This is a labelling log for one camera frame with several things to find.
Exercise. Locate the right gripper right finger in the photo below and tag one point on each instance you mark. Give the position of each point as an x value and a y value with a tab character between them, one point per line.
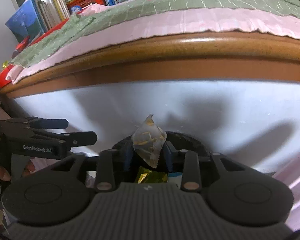
191	179

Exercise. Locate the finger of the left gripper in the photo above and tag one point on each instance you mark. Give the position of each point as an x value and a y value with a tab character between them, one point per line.
75	139
42	123

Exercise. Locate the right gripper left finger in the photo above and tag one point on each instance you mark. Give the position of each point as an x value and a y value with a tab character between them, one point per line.
105	180

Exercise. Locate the clear triangular tea bag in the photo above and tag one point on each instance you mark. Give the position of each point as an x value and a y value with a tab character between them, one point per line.
148	141

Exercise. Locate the row of leaning books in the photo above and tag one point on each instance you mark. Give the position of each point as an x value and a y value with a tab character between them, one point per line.
53	12

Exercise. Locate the white blue wrapper in bin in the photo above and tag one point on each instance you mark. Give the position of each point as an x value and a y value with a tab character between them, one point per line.
175	178

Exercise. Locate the black trash bin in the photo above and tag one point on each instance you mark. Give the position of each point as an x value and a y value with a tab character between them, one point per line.
129	167

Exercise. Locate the gold wrapper in bin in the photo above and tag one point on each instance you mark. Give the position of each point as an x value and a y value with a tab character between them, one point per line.
146	176

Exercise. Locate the blue picture book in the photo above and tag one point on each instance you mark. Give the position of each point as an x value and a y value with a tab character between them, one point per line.
27	21

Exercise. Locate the wooden table edge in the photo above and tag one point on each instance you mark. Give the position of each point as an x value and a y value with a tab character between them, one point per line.
207	56

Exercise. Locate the pink bed sheet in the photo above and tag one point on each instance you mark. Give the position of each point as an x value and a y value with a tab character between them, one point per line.
168	23

